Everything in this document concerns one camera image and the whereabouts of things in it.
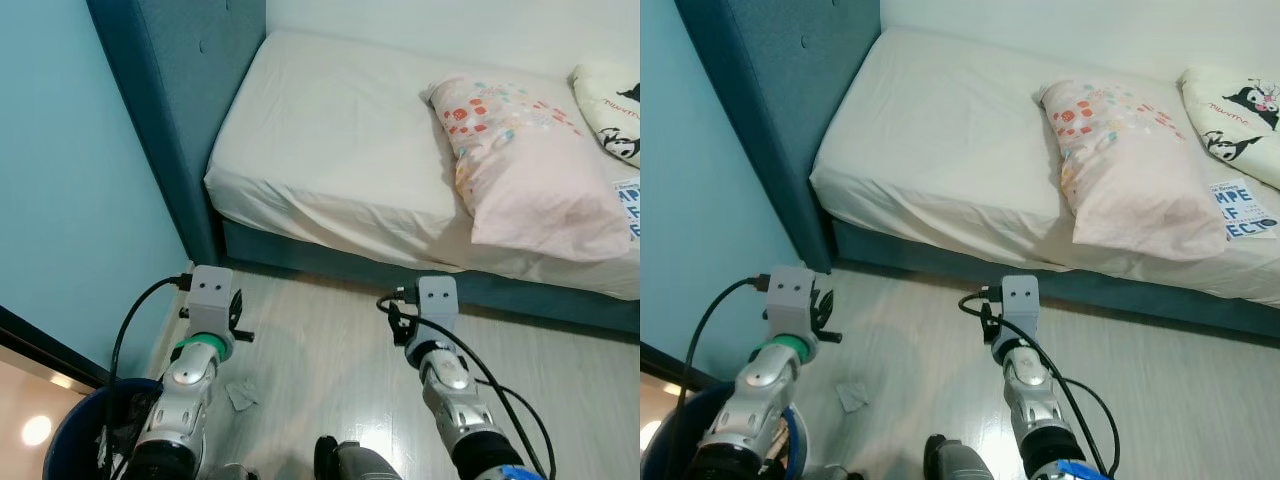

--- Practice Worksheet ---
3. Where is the pink patterned pillow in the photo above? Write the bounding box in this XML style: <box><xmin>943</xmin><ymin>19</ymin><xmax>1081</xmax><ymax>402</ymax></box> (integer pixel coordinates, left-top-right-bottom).
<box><xmin>420</xmin><ymin>72</ymin><xmax>636</xmax><ymax>263</ymax></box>
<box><xmin>1035</xmin><ymin>78</ymin><xmax>1231</xmax><ymax>263</ymax></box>

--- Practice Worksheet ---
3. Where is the white book with blue letters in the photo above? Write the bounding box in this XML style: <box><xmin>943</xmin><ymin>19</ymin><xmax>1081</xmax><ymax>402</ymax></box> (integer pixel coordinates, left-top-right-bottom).
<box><xmin>1207</xmin><ymin>180</ymin><xmax>1279</xmax><ymax>241</ymax></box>
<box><xmin>613</xmin><ymin>178</ymin><xmax>641</xmax><ymax>241</ymax></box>

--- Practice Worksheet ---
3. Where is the grey right robot leg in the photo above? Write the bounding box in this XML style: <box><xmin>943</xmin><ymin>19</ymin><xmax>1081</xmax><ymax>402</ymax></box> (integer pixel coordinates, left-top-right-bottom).
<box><xmin>925</xmin><ymin>433</ymin><xmax>996</xmax><ymax>480</ymax></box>
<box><xmin>315</xmin><ymin>435</ymin><xmax>401</xmax><ymax>480</ymax></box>

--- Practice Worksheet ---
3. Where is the dark baseboard strip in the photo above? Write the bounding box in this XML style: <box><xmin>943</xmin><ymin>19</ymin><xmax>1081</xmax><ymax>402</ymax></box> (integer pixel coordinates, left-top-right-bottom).
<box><xmin>0</xmin><ymin>303</ymin><xmax>109</xmax><ymax>389</ymax></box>
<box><xmin>640</xmin><ymin>340</ymin><xmax>716</xmax><ymax>391</ymax></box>

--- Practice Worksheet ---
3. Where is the black plastic bag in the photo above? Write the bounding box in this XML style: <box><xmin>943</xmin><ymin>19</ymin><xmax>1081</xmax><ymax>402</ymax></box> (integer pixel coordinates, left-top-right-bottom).
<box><xmin>95</xmin><ymin>395</ymin><xmax>151</xmax><ymax>471</ymax></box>

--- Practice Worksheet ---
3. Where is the blue trash bin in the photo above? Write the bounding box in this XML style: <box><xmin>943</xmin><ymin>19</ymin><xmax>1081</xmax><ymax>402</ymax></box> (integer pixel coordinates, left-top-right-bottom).
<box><xmin>640</xmin><ymin>385</ymin><xmax>801</xmax><ymax>480</ymax></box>
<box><xmin>42</xmin><ymin>378</ymin><xmax>211</xmax><ymax>480</ymax></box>

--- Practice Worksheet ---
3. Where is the mattress with cream sheet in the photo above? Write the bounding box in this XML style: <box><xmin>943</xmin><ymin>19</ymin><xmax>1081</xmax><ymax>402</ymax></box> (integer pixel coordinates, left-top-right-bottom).
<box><xmin>810</xmin><ymin>25</ymin><xmax>1280</xmax><ymax>306</ymax></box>
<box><xmin>205</xmin><ymin>28</ymin><xmax>641</xmax><ymax>301</ymax></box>

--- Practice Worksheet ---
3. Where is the cream cartoon print blanket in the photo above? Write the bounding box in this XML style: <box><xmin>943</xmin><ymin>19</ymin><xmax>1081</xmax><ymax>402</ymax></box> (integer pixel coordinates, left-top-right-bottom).
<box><xmin>570</xmin><ymin>62</ymin><xmax>641</xmax><ymax>166</ymax></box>
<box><xmin>1180</xmin><ymin>65</ymin><xmax>1280</xmax><ymax>191</ymax></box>

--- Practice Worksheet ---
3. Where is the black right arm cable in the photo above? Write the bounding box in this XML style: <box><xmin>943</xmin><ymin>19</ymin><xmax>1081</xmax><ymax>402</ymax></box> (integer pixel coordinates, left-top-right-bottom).
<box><xmin>958</xmin><ymin>288</ymin><xmax>1121</xmax><ymax>476</ymax></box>
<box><xmin>377</xmin><ymin>288</ymin><xmax>556</xmax><ymax>480</ymax></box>

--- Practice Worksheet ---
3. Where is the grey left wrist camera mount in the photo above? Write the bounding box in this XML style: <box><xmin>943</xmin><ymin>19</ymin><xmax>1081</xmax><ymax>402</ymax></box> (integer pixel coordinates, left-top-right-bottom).
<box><xmin>187</xmin><ymin>265</ymin><xmax>236</xmax><ymax>341</ymax></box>
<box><xmin>767</xmin><ymin>265</ymin><xmax>816</xmax><ymax>341</ymax></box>

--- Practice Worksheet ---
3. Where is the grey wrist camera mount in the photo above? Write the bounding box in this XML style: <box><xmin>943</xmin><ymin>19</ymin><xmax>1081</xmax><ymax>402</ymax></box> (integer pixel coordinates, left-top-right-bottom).
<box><xmin>767</xmin><ymin>265</ymin><xmax>816</xmax><ymax>341</ymax></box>
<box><xmin>1000</xmin><ymin>275</ymin><xmax>1041</xmax><ymax>343</ymax></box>
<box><xmin>187</xmin><ymin>265</ymin><xmax>236</xmax><ymax>341</ymax></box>
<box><xmin>417</xmin><ymin>276</ymin><xmax>461</xmax><ymax>346</ymax></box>

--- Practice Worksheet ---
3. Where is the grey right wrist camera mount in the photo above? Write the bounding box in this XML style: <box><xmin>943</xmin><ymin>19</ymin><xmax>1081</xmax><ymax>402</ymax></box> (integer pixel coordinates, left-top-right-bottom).
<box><xmin>417</xmin><ymin>276</ymin><xmax>461</xmax><ymax>346</ymax></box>
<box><xmin>1000</xmin><ymin>275</ymin><xmax>1041</xmax><ymax>343</ymax></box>

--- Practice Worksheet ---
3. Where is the teal bed frame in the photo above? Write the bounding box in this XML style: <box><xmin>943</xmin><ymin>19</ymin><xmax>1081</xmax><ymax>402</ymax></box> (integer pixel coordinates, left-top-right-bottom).
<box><xmin>830</xmin><ymin>218</ymin><xmax>1280</xmax><ymax>341</ymax></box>
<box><xmin>220</xmin><ymin>218</ymin><xmax>641</xmax><ymax>336</ymax></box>

